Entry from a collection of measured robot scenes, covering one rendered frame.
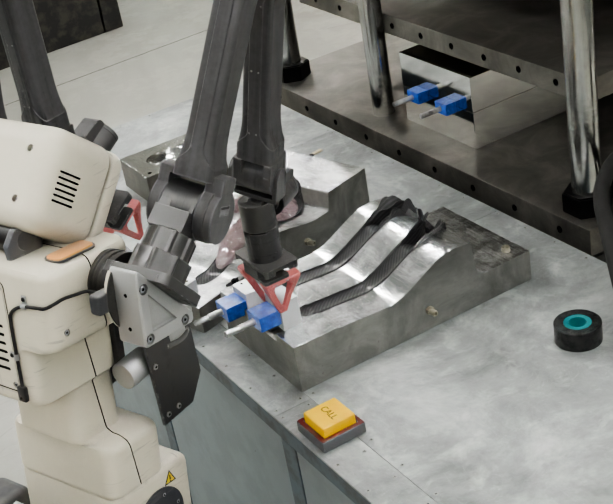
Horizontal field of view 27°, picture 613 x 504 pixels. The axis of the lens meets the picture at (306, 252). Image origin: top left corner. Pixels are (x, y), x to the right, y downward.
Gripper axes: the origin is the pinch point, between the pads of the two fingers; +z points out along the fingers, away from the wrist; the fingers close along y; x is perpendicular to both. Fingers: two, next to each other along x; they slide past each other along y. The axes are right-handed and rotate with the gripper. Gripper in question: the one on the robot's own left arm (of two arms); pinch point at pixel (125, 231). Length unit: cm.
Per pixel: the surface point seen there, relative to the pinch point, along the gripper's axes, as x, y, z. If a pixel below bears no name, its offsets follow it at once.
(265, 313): 8.0, -35.0, 3.2
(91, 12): -233, 325, 212
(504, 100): -80, -27, 53
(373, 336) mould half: 1, -47, 17
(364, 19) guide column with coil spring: -89, 9, 40
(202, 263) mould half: -6.2, -3.7, 18.4
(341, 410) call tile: 19, -53, 8
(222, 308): 7.1, -23.0, 7.2
